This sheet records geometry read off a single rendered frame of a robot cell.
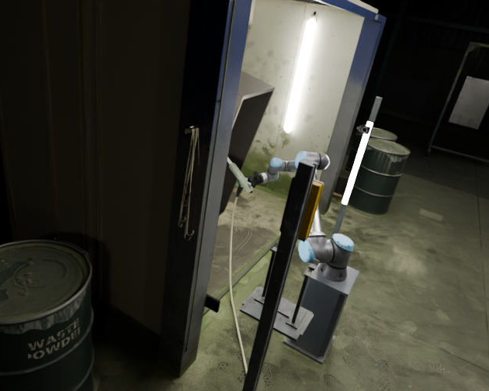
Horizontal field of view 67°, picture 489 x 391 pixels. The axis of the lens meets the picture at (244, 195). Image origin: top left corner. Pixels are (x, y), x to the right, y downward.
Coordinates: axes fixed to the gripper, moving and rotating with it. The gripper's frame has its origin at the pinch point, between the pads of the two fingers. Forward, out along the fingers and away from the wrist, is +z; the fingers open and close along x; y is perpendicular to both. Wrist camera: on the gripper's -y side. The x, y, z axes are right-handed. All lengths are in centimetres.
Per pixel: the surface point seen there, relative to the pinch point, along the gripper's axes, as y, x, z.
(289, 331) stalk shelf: -52, -117, 65
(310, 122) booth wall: 37, 73, -160
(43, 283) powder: -41, -43, 152
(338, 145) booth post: 38, 32, -174
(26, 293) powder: -43, -47, 160
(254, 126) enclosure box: -29.8, 29.8, -21.4
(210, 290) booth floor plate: 64, -50, 40
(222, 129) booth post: -105, -32, 68
